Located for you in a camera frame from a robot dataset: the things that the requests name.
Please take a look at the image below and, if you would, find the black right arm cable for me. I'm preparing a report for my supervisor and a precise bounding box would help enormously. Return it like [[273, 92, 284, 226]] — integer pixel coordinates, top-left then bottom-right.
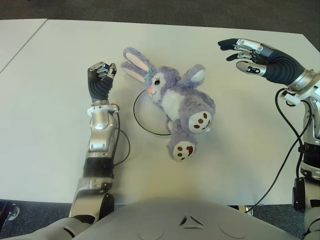
[[244, 87, 305, 215]]

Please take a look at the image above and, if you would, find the white plate with black rim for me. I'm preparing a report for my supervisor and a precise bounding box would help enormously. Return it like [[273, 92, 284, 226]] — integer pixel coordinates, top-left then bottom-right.
[[133, 88, 173, 137]]

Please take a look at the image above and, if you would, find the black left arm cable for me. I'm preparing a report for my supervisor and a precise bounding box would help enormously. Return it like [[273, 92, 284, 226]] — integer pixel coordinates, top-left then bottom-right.
[[109, 109, 132, 167]]

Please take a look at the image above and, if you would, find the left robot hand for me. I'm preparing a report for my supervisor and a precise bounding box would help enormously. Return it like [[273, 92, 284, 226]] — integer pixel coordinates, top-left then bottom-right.
[[86, 60, 118, 102]]

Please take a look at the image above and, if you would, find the grey chair caster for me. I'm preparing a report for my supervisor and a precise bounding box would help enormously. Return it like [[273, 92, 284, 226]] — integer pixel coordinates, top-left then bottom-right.
[[0, 202, 21, 222]]

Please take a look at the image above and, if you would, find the white table leg foot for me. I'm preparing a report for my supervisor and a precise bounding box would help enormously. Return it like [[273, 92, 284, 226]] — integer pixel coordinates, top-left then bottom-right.
[[229, 204, 255, 216]]

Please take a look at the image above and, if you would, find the grey robot torso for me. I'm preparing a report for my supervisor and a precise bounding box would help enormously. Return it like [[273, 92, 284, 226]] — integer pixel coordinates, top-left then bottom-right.
[[74, 197, 306, 240]]

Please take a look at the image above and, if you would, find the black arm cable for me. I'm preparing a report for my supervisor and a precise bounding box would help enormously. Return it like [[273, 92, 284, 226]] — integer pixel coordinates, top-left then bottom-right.
[[244, 87, 305, 215], [109, 109, 132, 167]]

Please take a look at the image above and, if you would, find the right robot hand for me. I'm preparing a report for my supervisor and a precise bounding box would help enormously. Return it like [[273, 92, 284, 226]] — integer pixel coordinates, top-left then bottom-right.
[[217, 37, 307, 87]]

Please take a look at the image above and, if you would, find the black rectangular cable box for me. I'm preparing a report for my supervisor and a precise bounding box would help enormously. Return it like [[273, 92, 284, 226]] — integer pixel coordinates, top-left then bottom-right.
[[292, 176, 305, 213]]

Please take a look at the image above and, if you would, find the purple plush bunny doll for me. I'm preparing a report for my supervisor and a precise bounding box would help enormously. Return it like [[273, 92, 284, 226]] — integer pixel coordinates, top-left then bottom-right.
[[120, 46, 217, 163]]

